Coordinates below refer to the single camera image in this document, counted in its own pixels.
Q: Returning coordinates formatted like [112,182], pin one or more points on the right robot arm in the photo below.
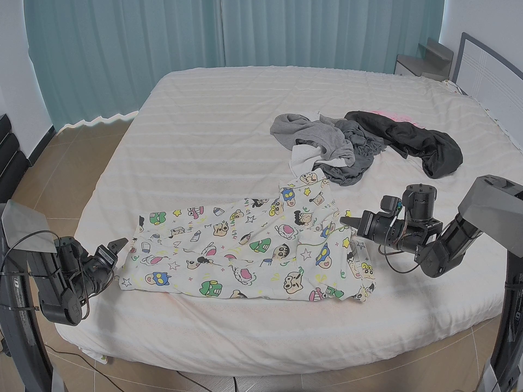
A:
[449,239]

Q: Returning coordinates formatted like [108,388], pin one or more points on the bed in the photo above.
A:
[212,129]

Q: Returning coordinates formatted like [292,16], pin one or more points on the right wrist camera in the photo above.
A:
[390,206]

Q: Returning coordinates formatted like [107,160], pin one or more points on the light grey knit garment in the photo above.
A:
[314,135]

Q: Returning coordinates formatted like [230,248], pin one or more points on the dark grey garment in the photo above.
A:
[355,165]

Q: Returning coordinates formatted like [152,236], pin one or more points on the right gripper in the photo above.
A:
[378,228]

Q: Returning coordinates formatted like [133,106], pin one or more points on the white printed pyjama top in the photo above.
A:
[245,255]

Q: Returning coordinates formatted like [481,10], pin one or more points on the pink garment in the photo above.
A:
[398,116]

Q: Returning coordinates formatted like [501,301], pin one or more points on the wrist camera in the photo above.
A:
[75,248]
[390,206]

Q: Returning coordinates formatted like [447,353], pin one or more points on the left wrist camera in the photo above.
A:
[75,248]

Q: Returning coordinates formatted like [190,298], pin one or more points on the black padded bench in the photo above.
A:
[10,165]

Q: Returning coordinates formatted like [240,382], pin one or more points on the white garment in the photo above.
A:
[304,153]

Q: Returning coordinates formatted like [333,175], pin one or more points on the blue-green curtain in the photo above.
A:
[122,47]
[327,18]

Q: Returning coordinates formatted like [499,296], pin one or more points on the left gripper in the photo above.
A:
[102,263]

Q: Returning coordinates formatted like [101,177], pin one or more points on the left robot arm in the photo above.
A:
[61,292]

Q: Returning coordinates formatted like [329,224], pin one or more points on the black garment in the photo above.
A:
[425,145]

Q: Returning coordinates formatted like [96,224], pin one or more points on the grey bedside table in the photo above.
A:
[425,61]

